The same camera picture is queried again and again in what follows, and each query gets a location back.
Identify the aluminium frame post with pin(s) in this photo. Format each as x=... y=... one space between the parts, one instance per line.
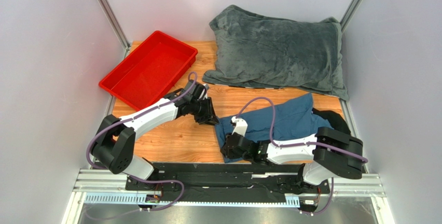
x=349 y=13
x=115 y=24

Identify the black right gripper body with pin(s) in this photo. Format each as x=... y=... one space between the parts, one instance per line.
x=231 y=144

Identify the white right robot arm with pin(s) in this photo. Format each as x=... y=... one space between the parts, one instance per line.
x=327 y=153

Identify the red plastic tray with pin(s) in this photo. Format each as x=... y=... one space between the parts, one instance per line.
x=150 y=70

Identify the right aluminium frame post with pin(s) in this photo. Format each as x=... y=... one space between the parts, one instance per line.
x=349 y=13

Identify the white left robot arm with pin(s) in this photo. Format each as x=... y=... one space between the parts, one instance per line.
x=113 y=145

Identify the blue t shirt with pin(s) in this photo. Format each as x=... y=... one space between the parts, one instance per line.
x=293 y=120

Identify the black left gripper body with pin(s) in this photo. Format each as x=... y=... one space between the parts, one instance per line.
x=202 y=110

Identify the grey plush pillow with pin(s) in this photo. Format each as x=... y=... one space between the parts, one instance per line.
x=256 y=51

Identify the left aluminium frame post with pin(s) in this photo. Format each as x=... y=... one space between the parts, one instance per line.
x=115 y=24

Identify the black baseball cap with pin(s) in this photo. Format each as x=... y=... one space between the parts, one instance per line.
x=336 y=121

